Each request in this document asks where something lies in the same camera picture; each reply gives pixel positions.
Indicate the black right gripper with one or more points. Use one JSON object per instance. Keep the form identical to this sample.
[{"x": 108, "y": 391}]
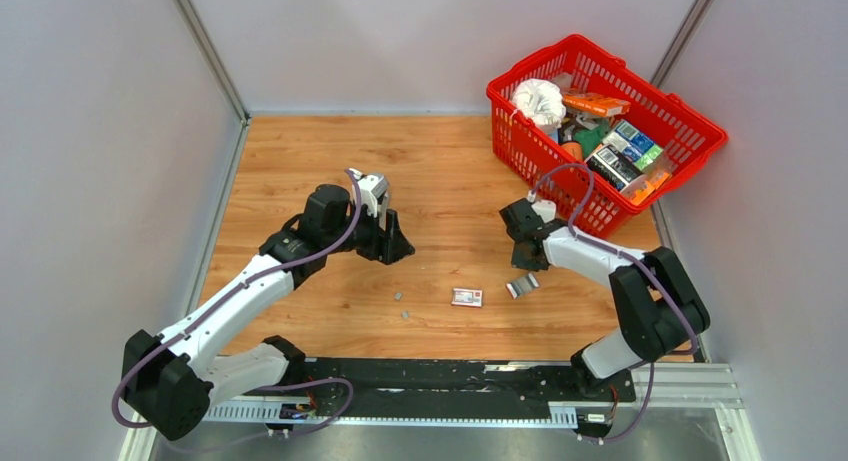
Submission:
[{"x": 518, "y": 262}]

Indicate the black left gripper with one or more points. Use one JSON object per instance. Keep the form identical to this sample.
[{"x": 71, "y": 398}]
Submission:
[{"x": 387, "y": 246}]

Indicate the staple box tray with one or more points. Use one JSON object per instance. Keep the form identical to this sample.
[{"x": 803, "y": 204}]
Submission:
[{"x": 522, "y": 286}]

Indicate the red white staple box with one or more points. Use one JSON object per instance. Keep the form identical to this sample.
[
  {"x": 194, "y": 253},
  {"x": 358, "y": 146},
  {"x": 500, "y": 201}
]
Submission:
[{"x": 463, "y": 297}]

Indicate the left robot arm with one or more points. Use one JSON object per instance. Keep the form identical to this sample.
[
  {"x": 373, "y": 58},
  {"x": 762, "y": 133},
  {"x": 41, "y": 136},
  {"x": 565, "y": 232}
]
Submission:
[{"x": 172, "y": 378}]

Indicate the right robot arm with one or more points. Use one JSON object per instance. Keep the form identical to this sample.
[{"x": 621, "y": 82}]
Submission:
[{"x": 657, "y": 306}]

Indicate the black white box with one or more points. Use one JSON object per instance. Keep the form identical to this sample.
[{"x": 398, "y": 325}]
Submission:
[{"x": 616, "y": 169}]

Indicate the red plastic basket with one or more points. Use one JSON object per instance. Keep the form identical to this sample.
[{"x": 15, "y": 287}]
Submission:
[{"x": 687, "y": 137}]

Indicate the white crumpled bag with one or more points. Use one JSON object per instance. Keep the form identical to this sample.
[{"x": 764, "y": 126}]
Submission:
[{"x": 541, "y": 102}]

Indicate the blue green box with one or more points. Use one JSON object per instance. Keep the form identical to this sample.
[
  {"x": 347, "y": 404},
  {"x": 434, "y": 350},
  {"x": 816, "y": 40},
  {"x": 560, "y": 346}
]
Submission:
[{"x": 636, "y": 146}]

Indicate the orange box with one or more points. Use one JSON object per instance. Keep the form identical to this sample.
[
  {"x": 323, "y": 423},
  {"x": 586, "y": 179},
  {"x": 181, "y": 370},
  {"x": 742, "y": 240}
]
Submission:
[{"x": 595, "y": 104}]

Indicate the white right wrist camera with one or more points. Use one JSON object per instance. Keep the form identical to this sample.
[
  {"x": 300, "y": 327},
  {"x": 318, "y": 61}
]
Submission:
[{"x": 545, "y": 209}]

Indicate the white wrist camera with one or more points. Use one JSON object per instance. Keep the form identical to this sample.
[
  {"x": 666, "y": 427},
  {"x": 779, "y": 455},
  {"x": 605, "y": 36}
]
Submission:
[
  {"x": 545, "y": 209},
  {"x": 373, "y": 191}
]

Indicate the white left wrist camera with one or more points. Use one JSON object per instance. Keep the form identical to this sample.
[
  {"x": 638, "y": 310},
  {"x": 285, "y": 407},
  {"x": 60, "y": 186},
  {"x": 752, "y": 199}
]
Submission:
[{"x": 373, "y": 191}]

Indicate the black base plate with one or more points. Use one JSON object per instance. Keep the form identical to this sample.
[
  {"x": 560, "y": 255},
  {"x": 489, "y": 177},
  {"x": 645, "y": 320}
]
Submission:
[{"x": 418, "y": 389}]

